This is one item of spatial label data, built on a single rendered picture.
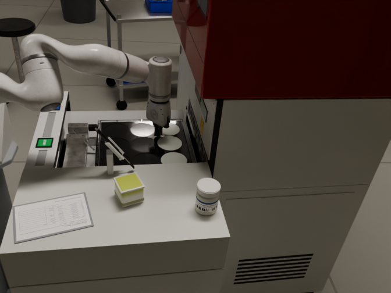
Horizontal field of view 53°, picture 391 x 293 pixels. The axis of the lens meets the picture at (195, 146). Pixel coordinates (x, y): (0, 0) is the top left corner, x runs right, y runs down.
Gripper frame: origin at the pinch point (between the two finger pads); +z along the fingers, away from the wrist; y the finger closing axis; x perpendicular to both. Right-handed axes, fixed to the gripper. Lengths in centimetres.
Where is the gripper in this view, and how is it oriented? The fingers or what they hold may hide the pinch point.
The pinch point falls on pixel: (158, 131)
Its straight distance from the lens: 162.5
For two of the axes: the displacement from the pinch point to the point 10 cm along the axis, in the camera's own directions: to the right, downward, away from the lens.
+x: 6.3, -4.1, 6.6
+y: 7.7, 4.2, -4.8
